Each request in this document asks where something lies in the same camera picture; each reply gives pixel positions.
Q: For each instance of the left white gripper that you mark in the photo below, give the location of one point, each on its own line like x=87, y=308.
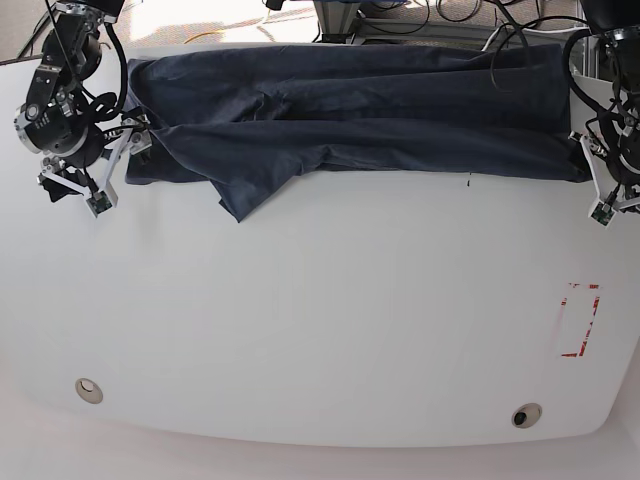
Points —
x=608, y=190

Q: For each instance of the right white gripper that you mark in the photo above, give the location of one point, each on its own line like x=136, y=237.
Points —
x=89, y=168

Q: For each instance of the dark blue t-shirt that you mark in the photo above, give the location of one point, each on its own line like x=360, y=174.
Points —
x=249, y=120

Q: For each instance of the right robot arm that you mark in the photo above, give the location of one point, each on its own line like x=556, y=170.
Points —
x=80, y=136

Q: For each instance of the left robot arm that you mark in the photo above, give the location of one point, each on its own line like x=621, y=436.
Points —
x=610, y=142

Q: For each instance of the red tape rectangle marking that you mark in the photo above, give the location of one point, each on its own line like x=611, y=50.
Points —
x=578, y=312

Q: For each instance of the left table grommet hole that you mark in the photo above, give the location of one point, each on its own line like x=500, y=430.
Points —
x=89, y=391

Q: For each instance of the table grommet hole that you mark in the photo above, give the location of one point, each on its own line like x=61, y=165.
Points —
x=526, y=416
x=89, y=391

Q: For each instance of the right table grommet hole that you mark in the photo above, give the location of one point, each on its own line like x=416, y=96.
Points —
x=526, y=416

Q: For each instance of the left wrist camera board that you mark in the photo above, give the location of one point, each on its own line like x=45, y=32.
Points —
x=602, y=213

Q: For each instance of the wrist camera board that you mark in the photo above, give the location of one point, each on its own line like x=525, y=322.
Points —
x=99, y=203
x=602, y=213

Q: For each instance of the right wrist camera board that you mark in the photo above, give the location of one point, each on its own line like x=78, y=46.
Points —
x=99, y=203

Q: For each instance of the aluminium frame rail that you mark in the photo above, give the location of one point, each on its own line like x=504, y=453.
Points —
x=473, y=24

